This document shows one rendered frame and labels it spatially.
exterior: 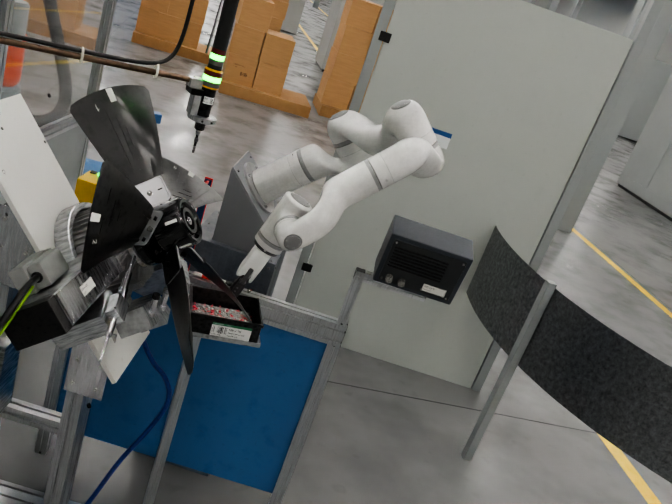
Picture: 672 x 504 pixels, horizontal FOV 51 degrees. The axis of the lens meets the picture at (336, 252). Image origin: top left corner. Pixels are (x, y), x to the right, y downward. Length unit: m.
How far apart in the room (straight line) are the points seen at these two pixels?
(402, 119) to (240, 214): 0.68
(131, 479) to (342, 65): 7.75
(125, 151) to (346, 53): 8.17
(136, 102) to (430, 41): 1.98
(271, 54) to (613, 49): 6.21
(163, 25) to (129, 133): 9.24
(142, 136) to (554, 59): 2.30
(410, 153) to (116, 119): 0.72
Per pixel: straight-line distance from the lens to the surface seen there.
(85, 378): 1.89
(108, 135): 1.71
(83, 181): 2.24
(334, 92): 9.87
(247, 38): 9.22
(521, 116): 3.58
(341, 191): 1.81
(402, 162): 1.81
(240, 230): 2.35
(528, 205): 3.69
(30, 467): 2.76
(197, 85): 1.70
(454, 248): 2.13
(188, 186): 1.95
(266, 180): 2.36
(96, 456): 2.83
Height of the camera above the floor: 1.87
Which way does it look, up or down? 21 degrees down
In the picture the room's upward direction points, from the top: 19 degrees clockwise
